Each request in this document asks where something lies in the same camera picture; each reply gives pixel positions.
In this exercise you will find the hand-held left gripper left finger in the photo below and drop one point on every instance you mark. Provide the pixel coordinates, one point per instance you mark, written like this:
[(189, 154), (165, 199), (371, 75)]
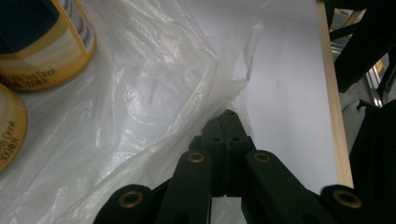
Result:
[(218, 140)]

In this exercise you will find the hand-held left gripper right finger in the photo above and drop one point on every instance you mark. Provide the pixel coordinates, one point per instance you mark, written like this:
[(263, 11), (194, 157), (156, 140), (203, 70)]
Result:
[(238, 140)]

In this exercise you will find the translucent white plastic bag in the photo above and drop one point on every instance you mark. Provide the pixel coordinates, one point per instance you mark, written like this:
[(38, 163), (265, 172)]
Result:
[(140, 93)]

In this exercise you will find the yellow blue can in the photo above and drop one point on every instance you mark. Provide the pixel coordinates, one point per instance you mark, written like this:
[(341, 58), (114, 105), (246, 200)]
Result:
[(40, 46)]

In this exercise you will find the wooden table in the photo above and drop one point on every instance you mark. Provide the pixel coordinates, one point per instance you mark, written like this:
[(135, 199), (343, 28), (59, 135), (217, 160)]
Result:
[(333, 93)]

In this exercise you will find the yellow floor tape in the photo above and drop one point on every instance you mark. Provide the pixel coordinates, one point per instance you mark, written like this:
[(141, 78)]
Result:
[(379, 66)]

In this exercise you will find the aluminium floor rail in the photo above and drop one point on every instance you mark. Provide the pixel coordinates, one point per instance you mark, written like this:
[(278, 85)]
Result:
[(374, 85)]

